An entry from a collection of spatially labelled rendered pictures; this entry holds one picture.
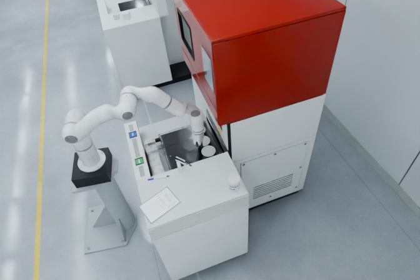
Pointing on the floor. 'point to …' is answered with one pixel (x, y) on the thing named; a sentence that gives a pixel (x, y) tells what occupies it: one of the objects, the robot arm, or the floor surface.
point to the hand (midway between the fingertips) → (200, 145)
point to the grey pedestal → (109, 217)
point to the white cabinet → (204, 244)
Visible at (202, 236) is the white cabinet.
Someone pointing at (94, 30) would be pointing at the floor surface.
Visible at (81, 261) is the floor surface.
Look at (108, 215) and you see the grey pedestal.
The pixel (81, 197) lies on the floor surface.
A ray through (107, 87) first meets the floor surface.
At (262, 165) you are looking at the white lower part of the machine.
